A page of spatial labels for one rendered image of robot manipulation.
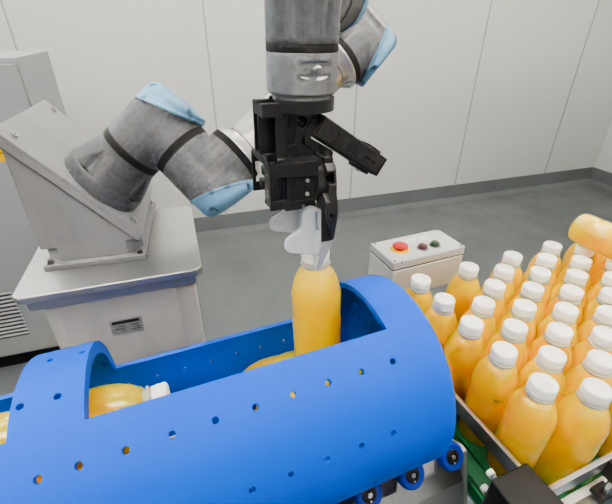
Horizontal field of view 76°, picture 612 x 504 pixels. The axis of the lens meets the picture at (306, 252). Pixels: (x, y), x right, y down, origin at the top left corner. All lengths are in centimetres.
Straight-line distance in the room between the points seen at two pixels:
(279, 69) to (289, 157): 9
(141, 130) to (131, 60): 237
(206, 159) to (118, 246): 25
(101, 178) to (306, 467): 59
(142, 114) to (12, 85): 120
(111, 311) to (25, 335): 162
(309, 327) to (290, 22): 36
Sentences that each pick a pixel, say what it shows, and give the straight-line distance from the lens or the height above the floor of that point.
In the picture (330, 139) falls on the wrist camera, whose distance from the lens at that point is 46.
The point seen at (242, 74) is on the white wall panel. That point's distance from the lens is 318.
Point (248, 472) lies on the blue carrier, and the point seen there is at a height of 116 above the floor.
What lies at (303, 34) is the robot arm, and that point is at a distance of 42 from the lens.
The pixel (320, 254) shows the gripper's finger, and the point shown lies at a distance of 49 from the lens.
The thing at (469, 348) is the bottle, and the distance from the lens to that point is 76.
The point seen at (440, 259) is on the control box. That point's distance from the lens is 97.
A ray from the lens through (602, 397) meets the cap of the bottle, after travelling 71.
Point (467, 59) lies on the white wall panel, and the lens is 399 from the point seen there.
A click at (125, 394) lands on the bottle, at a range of 52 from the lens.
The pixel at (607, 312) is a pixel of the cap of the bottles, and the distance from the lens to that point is 90.
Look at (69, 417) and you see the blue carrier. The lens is 47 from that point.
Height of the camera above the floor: 155
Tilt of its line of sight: 30 degrees down
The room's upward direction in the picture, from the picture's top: straight up
